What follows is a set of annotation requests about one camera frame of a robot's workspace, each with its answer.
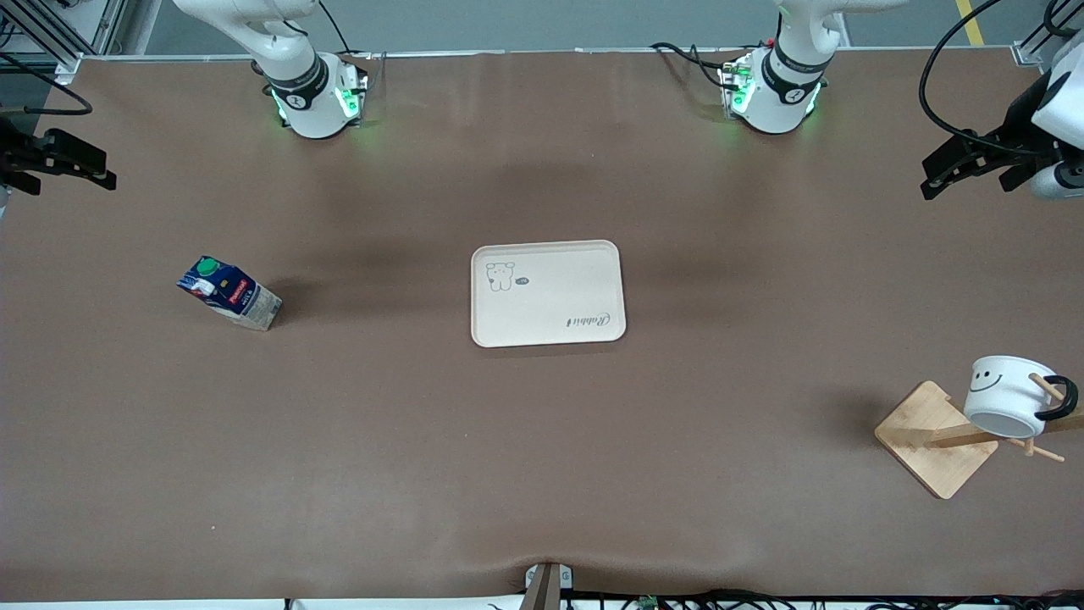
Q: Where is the blue milk carton green cap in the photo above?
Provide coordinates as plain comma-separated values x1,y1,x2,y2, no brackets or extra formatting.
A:
176,256,284,332

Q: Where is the white smiley cup black handle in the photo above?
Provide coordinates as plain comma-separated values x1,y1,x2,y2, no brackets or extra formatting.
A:
963,355,1080,440

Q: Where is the cream tray with rabbit print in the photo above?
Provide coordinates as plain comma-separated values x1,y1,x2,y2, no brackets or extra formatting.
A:
470,240,628,349

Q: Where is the wooden mug tree stand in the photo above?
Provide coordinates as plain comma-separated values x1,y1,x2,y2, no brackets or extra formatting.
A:
874,373,1084,501

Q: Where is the brown table cover sheet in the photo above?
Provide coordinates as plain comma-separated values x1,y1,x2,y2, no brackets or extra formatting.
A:
0,49,1084,604

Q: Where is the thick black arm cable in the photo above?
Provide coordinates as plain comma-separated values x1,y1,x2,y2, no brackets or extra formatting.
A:
0,53,93,116
921,0,1055,158

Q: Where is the aluminium frame profile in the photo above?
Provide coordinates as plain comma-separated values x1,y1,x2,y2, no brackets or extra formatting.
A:
1012,0,1084,69
0,0,130,77

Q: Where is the black base power cable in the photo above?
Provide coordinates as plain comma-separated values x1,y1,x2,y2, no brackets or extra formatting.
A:
318,0,375,64
650,42,733,90

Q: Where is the camera mount pole with bracket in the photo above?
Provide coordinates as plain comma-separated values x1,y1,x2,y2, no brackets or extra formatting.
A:
521,562,574,610

